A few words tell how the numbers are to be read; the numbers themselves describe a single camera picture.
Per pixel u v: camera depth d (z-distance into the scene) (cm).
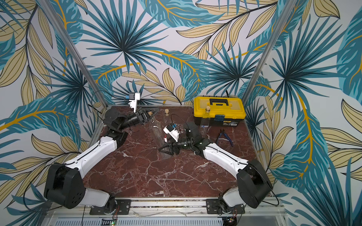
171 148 66
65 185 41
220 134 101
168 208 74
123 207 73
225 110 95
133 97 61
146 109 63
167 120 85
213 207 73
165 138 68
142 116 61
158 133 65
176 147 67
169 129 66
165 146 68
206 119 95
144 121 63
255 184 43
